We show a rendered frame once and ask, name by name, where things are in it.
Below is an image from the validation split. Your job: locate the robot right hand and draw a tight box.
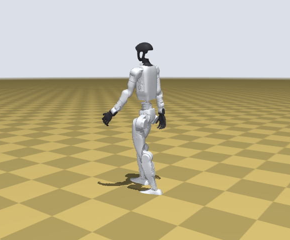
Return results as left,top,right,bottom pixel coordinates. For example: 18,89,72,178
156,108,166,129

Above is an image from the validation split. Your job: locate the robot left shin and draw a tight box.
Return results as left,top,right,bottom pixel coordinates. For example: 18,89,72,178
139,154,157,191

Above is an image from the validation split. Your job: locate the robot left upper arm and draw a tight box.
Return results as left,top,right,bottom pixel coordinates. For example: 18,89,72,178
122,67,143,98

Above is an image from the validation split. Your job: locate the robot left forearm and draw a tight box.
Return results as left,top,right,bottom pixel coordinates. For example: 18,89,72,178
110,90,129,114

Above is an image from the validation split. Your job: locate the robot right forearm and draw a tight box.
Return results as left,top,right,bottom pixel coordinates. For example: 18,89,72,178
155,90,165,113

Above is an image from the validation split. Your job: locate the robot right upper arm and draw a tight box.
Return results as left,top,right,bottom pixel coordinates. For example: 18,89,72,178
155,66,161,95

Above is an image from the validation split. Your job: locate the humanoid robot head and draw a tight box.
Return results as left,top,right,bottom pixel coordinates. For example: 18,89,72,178
135,42,153,67

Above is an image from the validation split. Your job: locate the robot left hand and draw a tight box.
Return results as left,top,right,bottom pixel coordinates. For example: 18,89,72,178
102,110,118,126

